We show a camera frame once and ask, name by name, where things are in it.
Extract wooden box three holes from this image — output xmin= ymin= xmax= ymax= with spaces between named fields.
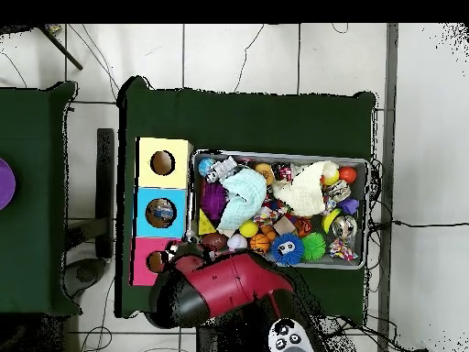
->
xmin=129 ymin=137 xmax=194 ymax=287

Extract small brown football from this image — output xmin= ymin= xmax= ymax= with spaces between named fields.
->
xmin=201 ymin=232 xmax=229 ymax=251

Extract small white baseball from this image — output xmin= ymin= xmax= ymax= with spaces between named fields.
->
xmin=226 ymin=233 xmax=248 ymax=252

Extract purple spiky ball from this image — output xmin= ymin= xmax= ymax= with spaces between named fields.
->
xmin=200 ymin=181 xmax=230 ymax=223

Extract small orange basketball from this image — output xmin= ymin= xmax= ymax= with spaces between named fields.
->
xmin=249 ymin=233 xmax=271 ymax=255

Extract blue globe ball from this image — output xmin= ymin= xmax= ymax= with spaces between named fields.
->
xmin=197 ymin=158 xmax=215 ymax=178

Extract mint green waffle cloth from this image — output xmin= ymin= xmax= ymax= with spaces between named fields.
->
xmin=217 ymin=168 xmax=268 ymax=234

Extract silver toy robot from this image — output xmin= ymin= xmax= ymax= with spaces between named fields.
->
xmin=205 ymin=155 xmax=238 ymax=184

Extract blue fuzzy googly-eye ball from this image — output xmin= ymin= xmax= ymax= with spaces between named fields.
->
xmin=269 ymin=233 xmax=306 ymax=266

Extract green spiky rubber ball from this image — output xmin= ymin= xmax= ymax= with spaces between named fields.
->
xmin=300 ymin=231 xmax=327 ymax=262

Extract cream waffle cloth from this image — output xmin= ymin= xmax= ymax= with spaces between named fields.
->
xmin=271 ymin=159 xmax=340 ymax=217

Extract dark green table cloth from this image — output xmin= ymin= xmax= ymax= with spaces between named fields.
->
xmin=115 ymin=75 xmax=376 ymax=325

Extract dark green side table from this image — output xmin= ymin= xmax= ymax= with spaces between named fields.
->
xmin=0 ymin=81 xmax=80 ymax=316

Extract purple round object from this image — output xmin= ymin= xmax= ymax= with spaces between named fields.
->
xmin=0 ymin=157 xmax=16 ymax=211

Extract black tripod leg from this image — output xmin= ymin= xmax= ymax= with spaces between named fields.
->
xmin=36 ymin=24 xmax=84 ymax=72

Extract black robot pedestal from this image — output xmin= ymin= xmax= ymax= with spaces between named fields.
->
xmin=195 ymin=316 xmax=272 ymax=352

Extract shallow wire mesh bin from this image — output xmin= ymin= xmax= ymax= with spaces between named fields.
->
xmin=186 ymin=148 xmax=370 ymax=270

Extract black floor cable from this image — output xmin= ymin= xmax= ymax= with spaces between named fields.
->
xmin=369 ymin=218 xmax=469 ymax=230

